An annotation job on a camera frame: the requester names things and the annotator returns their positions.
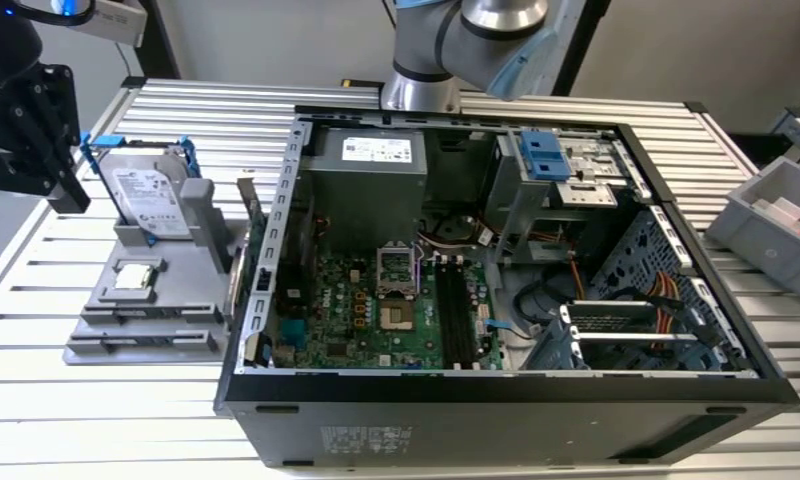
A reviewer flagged metal disk bay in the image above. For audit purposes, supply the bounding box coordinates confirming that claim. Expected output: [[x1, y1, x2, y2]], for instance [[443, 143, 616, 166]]
[[525, 299, 708, 371]]

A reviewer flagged grey plastic bin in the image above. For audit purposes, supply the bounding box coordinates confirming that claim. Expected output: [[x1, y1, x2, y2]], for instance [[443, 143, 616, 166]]
[[704, 156, 800, 297]]

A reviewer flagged black RAM slot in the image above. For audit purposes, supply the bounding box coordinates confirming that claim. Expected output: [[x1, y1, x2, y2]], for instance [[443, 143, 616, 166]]
[[434, 254, 465, 370], [451, 254, 479, 370]]

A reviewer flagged orange yellow wire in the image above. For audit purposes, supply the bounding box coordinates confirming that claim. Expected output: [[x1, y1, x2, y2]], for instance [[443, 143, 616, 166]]
[[568, 248, 586, 302]]

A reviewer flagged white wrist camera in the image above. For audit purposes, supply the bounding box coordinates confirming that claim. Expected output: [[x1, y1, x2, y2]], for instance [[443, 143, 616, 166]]
[[8, 0, 149, 49]]

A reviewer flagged CPU socket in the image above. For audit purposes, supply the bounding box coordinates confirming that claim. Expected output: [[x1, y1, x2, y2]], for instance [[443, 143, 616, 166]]
[[377, 294, 418, 332]]

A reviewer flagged red yellow wire bundle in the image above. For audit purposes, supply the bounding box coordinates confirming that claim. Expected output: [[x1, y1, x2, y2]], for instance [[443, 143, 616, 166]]
[[638, 274, 682, 354]]

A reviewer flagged RAM memory stick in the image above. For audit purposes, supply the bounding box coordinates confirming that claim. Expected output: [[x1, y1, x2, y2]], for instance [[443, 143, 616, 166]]
[[109, 309, 207, 320], [102, 335, 209, 347]]

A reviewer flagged metal drive cage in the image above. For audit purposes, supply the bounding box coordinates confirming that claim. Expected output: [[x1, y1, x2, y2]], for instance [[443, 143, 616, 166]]
[[490, 127, 642, 262]]

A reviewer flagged small white box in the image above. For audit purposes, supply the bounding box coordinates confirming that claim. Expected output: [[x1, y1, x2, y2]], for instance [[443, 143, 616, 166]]
[[749, 197, 800, 226]]

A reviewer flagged silver CPU chip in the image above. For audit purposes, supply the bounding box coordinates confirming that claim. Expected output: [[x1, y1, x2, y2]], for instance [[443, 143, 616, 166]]
[[113, 263, 153, 290]]

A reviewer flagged blue expansion slot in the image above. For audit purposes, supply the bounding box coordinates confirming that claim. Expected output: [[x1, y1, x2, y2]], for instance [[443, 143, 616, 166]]
[[278, 319, 309, 350]]

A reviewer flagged green motherboard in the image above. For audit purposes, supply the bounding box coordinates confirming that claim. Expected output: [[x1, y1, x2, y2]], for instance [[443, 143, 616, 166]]
[[270, 214, 507, 372]]

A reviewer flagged black post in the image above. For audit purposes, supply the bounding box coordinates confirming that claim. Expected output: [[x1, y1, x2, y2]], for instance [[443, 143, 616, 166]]
[[135, 0, 182, 80], [549, 0, 614, 96]]

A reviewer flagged hard disk in blue carrier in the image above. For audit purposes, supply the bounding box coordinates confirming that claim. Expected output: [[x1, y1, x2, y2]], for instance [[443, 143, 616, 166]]
[[78, 132, 202, 247]]

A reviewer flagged black PC case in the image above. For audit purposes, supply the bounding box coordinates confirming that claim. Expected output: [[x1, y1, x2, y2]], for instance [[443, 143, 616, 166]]
[[213, 103, 800, 469]]

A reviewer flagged black cable in case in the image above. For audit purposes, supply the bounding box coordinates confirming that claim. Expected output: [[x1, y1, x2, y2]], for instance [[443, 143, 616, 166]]
[[513, 269, 572, 334]]

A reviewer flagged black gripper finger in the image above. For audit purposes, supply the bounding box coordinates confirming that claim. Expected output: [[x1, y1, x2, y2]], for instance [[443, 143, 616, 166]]
[[0, 149, 48, 199], [0, 63, 91, 215]]

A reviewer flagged metal socket cover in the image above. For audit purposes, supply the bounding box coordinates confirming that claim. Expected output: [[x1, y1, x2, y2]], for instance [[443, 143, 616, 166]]
[[375, 241, 417, 296]]

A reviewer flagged grey power supply unit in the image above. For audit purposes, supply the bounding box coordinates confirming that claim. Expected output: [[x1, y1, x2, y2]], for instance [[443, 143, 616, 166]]
[[298, 127, 429, 251]]

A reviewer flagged blue drive bay latch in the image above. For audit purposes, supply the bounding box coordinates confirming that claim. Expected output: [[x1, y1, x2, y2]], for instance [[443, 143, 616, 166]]
[[517, 130, 569, 182]]

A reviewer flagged grey parts rack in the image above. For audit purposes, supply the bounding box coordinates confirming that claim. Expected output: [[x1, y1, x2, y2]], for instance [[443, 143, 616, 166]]
[[62, 179, 254, 366]]

